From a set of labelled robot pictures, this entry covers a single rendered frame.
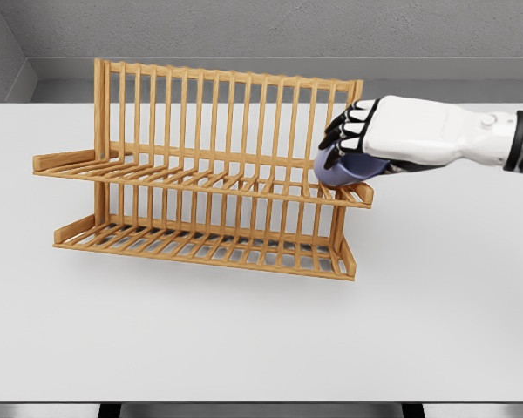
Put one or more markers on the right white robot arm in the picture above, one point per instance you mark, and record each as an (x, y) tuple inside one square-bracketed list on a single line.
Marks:
[(492, 137)]

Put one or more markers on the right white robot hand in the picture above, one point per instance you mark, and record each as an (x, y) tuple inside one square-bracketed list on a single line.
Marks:
[(403, 130)]

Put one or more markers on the wooden two-tier dish rack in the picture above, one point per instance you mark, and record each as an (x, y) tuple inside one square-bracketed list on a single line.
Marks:
[(209, 174)]

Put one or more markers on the blue-purple cup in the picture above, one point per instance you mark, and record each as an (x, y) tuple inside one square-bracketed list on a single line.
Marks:
[(346, 170)]

